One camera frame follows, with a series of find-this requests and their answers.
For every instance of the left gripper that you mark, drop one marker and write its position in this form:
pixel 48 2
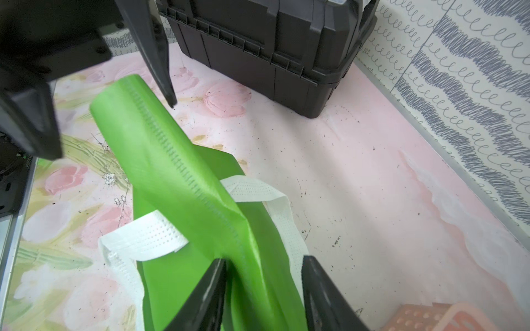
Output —
pixel 58 38

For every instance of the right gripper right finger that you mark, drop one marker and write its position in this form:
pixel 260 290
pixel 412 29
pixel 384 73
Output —
pixel 325 306

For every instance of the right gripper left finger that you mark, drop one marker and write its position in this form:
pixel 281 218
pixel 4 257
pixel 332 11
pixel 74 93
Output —
pixel 204 308

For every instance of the green insulated delivery bag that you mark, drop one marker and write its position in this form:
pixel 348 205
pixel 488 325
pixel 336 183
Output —
pixel 191 206

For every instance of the pink plastic basket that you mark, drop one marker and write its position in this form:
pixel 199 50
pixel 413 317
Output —
pixel 440 316

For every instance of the black plastic toolbox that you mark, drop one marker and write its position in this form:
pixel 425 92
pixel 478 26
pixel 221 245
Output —
pixel 294 52

